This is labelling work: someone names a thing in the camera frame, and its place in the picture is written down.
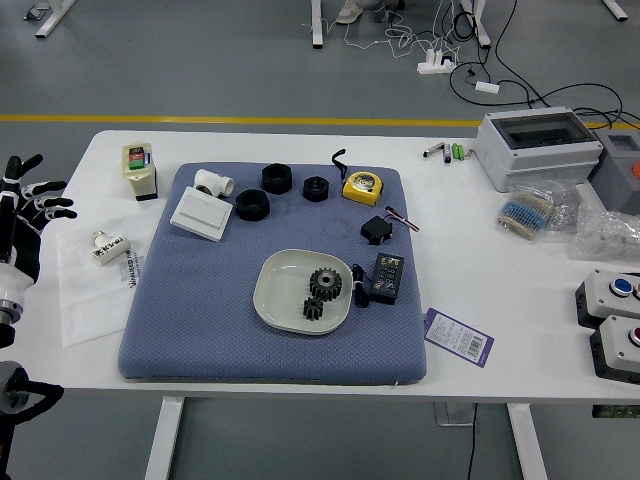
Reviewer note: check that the yellow tape measure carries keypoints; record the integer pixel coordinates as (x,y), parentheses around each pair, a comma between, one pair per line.
(362,187)

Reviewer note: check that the clear bag of small components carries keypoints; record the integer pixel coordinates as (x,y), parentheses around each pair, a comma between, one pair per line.
(567,210)

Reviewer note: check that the black servo motor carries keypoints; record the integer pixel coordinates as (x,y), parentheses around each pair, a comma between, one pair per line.
(376,230)

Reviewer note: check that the plain white pipe tee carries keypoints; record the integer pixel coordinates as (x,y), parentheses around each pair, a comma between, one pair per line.
(215,182)

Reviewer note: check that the white square plate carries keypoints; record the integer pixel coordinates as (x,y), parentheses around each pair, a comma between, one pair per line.
(280,290)

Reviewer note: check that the bubble wrap bag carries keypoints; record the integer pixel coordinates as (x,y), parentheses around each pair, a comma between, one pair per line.
(607,235)

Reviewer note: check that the white power strip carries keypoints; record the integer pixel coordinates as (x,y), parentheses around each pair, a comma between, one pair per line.
(432,66)

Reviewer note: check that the grey metal bracket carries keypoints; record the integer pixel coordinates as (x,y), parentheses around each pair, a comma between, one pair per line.
(36,11)

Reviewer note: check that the large black gear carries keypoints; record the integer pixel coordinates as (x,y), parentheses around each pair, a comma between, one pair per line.
(326,286)

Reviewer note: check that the grey distribution enclosure box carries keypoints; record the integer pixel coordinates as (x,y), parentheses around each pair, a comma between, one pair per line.
(537,160)

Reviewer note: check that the white power adapter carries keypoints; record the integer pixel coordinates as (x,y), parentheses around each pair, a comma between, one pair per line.
(486,86)

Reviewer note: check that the bag of blue resistors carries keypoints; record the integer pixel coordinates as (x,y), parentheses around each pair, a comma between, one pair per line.
(522,215)

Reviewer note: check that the white background table leg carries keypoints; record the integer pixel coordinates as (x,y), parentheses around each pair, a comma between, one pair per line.
(481,25)
(616,10)
(52,17)
(316,22)

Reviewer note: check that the metal under-table bracket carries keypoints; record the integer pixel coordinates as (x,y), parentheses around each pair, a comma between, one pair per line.
(452,414)

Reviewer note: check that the clear printed plastic bag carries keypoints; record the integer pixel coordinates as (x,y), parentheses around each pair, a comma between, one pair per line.
(90,310)

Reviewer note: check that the green battery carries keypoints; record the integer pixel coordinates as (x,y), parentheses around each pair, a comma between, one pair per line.
(455,151)
(461,151)

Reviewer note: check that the small black gear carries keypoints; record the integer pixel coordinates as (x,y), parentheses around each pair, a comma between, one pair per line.
(313,308)

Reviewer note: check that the large black hex nut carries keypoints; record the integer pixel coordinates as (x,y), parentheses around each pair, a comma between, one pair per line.
(276,178)
(252,205)

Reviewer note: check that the black marker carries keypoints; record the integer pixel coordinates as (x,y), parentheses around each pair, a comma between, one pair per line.
(446,154)

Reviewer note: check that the black digital display meter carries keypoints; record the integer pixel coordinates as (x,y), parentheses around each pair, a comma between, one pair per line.
(386,277)

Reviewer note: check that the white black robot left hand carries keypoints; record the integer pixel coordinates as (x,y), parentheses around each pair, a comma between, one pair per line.
(25,240)

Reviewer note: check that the button box with blue button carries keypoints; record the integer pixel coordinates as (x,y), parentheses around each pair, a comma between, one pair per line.
(602,300)

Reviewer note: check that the small black hex nut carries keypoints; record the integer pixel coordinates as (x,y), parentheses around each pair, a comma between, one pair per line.
(315,189)

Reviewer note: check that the white sneaker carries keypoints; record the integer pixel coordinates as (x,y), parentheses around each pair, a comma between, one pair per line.
(349,11)

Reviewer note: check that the cream switch box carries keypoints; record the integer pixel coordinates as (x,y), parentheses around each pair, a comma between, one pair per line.
(142,180)

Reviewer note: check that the purple label tag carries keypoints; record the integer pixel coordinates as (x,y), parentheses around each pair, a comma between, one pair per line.
(459,337)

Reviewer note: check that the grey box with orange button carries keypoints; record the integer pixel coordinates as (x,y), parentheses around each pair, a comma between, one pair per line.
(617,180)

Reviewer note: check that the button box with red button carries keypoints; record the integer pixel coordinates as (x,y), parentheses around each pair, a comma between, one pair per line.
(617,350)

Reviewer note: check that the blue-grey quilted cushion mat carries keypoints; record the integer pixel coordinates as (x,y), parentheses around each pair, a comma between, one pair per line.
(200,340)

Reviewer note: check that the dark under-table control box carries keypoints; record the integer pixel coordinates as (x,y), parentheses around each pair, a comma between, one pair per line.
(615,411)

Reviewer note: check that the white wall switch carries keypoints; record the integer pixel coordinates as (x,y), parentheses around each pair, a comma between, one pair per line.
(200,214)

